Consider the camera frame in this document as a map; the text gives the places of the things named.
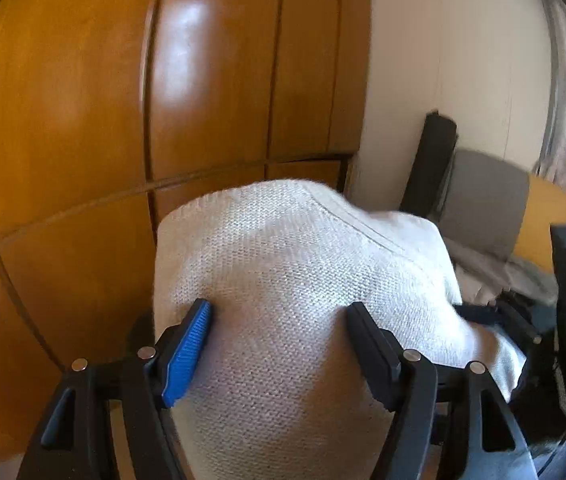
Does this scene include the grey cloth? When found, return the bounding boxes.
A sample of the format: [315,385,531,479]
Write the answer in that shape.
[450,237,559,306]

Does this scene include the beige knit sweater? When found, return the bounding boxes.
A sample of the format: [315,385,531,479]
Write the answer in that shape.
[153,178,526,480]

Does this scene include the colour block sofa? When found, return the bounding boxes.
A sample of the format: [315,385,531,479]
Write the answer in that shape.
[400,112,566,311]

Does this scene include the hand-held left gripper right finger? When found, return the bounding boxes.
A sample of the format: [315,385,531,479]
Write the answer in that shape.
[347,302,536,480]

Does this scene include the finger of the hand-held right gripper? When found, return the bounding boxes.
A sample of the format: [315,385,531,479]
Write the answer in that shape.
[453,304,501,325]
[496,299,544,346]

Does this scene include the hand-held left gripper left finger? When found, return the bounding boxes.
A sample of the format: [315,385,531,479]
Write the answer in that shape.
[15,299,212,480]

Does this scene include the wooden wardrobe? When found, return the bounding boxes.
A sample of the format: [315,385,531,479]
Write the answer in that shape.
[0,0,371,466]

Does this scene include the person's grey clothing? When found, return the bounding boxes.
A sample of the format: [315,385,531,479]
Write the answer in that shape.
[528,437,566,480]

